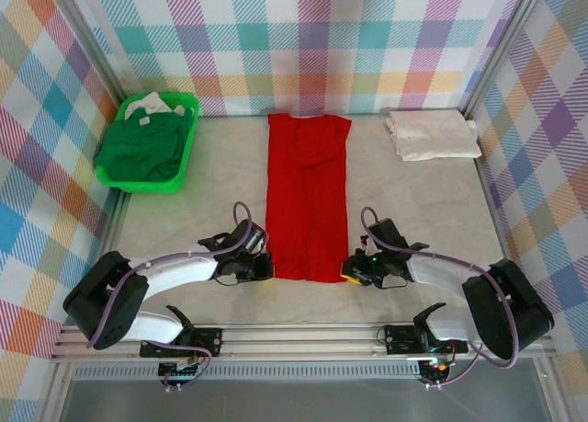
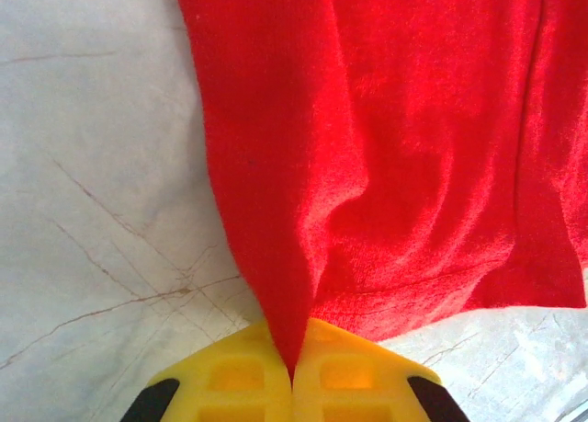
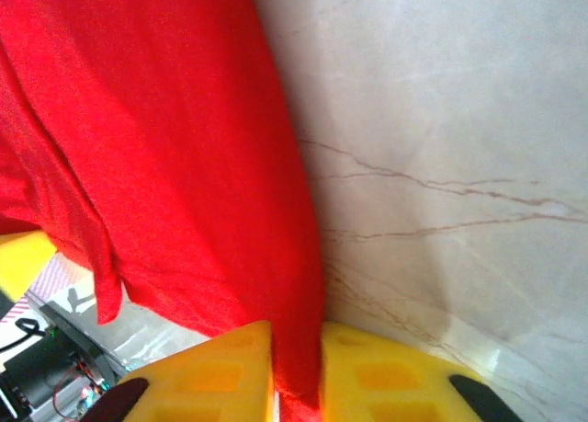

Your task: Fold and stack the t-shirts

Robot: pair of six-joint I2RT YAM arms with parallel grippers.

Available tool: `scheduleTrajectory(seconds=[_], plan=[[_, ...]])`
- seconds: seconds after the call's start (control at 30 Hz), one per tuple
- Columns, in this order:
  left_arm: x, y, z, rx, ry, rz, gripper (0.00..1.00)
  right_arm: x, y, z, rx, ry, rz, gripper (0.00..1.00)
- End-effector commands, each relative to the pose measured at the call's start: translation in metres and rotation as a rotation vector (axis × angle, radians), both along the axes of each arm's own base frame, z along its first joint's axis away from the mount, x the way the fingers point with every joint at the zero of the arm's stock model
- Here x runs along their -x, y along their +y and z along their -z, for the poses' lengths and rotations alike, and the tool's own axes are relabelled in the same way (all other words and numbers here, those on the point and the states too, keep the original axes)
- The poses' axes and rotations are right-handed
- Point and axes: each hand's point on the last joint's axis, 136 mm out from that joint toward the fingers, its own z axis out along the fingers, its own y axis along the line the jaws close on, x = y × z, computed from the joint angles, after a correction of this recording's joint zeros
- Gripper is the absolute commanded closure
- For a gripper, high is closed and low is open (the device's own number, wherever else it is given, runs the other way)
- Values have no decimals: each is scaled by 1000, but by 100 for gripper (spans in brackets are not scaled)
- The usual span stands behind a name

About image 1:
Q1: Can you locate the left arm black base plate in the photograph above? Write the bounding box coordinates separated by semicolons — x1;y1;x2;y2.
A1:
139;327;224;359

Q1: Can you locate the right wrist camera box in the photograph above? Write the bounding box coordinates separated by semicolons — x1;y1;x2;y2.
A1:
367;218;401;251

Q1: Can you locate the crumpled white t-shirt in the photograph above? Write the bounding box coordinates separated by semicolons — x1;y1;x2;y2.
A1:
123;93;185;120

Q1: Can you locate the folded cream t-shirt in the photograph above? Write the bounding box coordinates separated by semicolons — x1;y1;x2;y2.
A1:
383;108;483;164

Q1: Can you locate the grey acrylic panel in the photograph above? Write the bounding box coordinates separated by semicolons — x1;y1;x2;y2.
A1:
59;379;552;422

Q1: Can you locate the aluminium corner post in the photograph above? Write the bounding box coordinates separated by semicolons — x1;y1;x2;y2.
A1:
57;0;128;102
461;0;548;120

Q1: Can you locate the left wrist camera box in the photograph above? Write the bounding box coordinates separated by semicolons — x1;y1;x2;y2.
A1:
228;219;268;254

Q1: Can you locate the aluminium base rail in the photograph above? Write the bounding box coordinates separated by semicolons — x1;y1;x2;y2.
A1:
50;323;557;361

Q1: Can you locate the slotted grey cable duct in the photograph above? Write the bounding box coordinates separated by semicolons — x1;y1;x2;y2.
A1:
73;364;422;382

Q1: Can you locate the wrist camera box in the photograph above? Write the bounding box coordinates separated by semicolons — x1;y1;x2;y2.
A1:
367;218;401;251
228;219;268;254

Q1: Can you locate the green t-shirt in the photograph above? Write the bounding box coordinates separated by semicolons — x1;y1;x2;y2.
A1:
94;110;198;184

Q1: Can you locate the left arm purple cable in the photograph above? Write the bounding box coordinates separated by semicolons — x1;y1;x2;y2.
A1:
85;200;254;392

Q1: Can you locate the grey table cloth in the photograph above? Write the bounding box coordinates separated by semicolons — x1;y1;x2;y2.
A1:
107;114;527;326

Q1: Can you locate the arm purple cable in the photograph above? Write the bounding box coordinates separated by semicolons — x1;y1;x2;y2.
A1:
85;200;254;392
359;204;523;391

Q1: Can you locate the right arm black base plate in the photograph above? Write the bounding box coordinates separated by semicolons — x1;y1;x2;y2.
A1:
383;323;469;355

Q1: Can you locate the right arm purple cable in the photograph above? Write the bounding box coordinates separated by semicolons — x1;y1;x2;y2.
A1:
359;204;523;391

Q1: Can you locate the red t-shirt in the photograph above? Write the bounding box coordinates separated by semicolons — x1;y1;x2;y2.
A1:
265;112;354;285

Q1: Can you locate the green plastic basket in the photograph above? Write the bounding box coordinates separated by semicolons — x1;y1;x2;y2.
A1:
95;90;203;196

